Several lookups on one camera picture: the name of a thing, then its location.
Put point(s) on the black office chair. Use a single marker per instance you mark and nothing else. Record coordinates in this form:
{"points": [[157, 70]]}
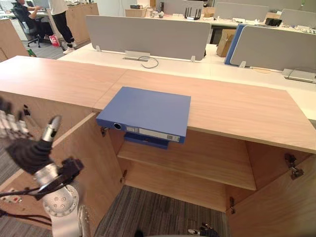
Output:
{"points": [[26, 29]]}

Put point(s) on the metal door hinge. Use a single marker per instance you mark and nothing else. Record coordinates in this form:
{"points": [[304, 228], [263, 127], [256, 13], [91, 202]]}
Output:
{"points": [[104, 131], [231, 205], [123, 175], [293, 167]]}

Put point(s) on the seated person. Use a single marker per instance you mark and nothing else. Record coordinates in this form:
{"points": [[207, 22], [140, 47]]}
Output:
{"points": [[29, 19]]}

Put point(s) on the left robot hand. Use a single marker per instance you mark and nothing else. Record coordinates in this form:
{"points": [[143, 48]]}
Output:
{"points": [[29, 155]]}

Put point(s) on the wooden cabinet shelf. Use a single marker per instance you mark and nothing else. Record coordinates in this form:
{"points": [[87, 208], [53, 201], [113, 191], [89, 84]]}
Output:
{"points": [[192, 163]]}

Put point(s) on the blue divider panel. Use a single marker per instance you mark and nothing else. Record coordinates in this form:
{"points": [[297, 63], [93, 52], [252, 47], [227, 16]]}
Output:
{"points": [[233, 44]]}

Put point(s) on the red white bag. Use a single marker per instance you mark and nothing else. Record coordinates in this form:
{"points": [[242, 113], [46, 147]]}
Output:
{"points": [[54, 40]]}

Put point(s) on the black wrist clamp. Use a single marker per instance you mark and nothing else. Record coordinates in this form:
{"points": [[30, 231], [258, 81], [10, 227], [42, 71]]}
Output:
{"points": [[71, 168]]}

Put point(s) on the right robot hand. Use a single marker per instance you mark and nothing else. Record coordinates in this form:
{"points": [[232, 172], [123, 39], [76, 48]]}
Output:
{"points": [[206, 232]]}

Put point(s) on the brown cardboard box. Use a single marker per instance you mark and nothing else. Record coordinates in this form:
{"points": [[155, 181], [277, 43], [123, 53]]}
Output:
{"points": [[224, 42]]}

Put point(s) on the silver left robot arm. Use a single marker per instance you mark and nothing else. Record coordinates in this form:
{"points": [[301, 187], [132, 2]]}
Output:
{"points": [[63, 202]]}

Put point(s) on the wooden office cabinet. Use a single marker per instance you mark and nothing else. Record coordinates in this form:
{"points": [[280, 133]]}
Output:
{"points": [[222, 106]]}

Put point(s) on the wooden cabinet door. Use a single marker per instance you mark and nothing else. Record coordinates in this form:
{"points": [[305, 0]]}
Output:
{"points": [[93, 158], [279, 197]]}

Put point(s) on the black wifi router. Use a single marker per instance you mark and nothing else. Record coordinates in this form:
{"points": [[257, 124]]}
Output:
{"points": [[192, 15]]}

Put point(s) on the grey desk divider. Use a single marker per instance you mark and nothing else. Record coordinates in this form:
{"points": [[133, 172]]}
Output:
{"points": [[276, 47], [240, 11], [148, 34], [298, 17], [181, 7]]}

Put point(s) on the flat cardboard box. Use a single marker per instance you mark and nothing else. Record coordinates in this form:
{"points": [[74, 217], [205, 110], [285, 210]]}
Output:
{"points": [[135, 12]]}

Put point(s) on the blue lever arch folder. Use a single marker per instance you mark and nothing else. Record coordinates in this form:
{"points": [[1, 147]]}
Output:
{"points": [[150, 142], [148, 108]]}

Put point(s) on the standing person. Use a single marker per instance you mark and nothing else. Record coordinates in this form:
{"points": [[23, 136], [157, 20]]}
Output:
{"points": [[61, 22]]}

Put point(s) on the black box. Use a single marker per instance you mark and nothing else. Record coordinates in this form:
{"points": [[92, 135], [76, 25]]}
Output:
{"points": [[273, 21]]}

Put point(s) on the black electronic device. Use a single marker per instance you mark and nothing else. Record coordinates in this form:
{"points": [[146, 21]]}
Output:
{"points": [[135, 6]]}

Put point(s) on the wooden side cabinet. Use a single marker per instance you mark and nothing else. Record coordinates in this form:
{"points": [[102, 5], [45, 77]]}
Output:
{"points": [[10, 39], [81, 22]]}

